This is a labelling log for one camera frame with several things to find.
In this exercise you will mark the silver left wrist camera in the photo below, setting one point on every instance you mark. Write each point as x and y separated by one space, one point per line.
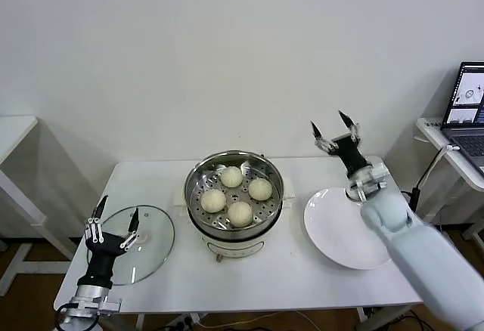
110 304

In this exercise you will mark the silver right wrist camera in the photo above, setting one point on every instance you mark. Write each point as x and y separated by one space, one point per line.
379 172

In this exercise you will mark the white table leg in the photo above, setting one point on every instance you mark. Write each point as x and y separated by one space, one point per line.
140 323
363 315

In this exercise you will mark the black power adapter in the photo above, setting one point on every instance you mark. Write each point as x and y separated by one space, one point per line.
416 198

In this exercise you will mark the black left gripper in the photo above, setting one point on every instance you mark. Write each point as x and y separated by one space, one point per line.
102 255

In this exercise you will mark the stainless steel steamer basket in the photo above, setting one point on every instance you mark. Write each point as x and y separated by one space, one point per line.
264 210

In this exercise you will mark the round white plate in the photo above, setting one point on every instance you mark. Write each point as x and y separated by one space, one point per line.
332 229

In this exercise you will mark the white laptop side table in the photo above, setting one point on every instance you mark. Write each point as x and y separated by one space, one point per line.
429 134

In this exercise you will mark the white empty side table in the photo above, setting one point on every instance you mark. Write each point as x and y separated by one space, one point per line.
15 127

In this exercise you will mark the white power strip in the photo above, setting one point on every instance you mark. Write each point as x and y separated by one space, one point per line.
185 320

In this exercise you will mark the white steamed baozi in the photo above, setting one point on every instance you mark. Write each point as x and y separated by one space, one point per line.
260 189
240 214
213 200
231 177

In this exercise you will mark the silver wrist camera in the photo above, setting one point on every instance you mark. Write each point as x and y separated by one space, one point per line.
379 172
110 304

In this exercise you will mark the round glass pot lid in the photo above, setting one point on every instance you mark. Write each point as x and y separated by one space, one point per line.
155 232

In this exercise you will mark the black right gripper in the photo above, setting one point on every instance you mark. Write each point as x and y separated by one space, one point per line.
349 153

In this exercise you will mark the grey open laptop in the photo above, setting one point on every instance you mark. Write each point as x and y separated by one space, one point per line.
469 138

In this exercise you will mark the white label sticker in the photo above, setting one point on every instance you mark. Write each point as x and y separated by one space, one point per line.
433 123

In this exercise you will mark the white electric cooking pot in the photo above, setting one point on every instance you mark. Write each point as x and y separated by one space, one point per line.
234 249

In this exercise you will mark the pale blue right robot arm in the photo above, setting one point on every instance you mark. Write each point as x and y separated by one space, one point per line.
416 248

